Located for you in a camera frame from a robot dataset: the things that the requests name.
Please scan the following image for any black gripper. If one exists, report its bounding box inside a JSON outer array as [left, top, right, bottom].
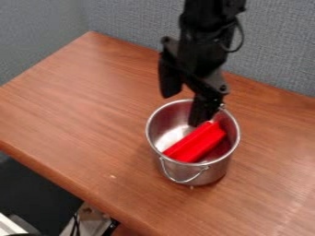
[[158, 18, 231, 127]]

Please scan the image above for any metal pot with handles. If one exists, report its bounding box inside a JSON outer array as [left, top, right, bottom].
[[146, 100, 242, 186]]

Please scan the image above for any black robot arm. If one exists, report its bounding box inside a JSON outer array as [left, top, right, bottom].
[[158, 0, 246, 126]]

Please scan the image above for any metal table leg frame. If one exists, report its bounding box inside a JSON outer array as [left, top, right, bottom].
[[59, 203, 111, 236]]

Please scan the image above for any white object bottom left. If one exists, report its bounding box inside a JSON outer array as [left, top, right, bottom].
[[0, 213, 28, 236]]

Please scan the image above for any red rectangular block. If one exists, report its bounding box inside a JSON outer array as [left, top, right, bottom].
[[163, 121, 227, 163]]

